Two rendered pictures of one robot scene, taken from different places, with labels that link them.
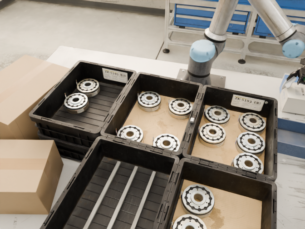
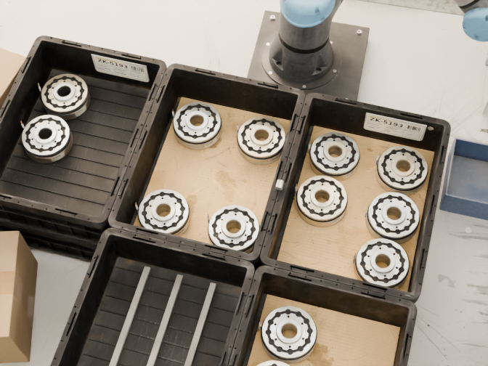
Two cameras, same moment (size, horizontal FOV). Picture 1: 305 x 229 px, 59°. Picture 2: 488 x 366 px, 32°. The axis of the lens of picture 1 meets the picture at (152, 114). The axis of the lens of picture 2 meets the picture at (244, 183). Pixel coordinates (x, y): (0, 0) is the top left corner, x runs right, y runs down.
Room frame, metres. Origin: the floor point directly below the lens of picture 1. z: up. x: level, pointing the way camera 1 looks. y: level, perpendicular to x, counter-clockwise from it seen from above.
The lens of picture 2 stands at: (-0.08, -0.06, 2.36)
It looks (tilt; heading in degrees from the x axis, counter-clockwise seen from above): 61 degrees down; 359
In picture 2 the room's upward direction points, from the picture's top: 3 degrees counter-clockwise
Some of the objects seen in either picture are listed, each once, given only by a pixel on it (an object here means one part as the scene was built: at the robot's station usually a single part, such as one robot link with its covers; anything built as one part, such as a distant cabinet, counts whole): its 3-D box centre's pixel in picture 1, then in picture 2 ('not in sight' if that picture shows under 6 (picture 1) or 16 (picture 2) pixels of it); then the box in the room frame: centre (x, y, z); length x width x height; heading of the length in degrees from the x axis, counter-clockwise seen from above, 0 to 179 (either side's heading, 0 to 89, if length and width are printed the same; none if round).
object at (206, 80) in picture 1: (197, 77); (302, 44); (1.14, -0.24, 0.80); 0.15 x 0.15 x 0.10
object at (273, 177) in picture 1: (233, 126); (359, 192); (0.68, -0.30, 0.92); 0.40 x 0.30 x 0.02; 161
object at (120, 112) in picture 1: (155, 118); (212, 171); (0.77, -0.01, 0.87); 0.40 x 0.30 x 0.11; 161
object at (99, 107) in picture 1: (89, 102); (75, 139); (0.87, 0.27, 0.87); 0.40 x 0.30 x 0.11; 161
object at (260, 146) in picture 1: (251, 142); (393, 215); (0.65, -0.37, 0.86); 0.10 x 0.10 x 0.01
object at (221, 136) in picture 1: (212, 132); (322, 197); (0.70, -0.23, 0.86); 0.10 x 0.10 x 0.01
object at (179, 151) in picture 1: (155, 109); (210, 157); (0.77, -0.01, 0.92); 0.40 x 0.30 x 0.02; 161
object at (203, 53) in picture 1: (201, 56); (308, 7); (1.15, -0.24, 0.91); 0.13 x 0.12 x 0.14; 150
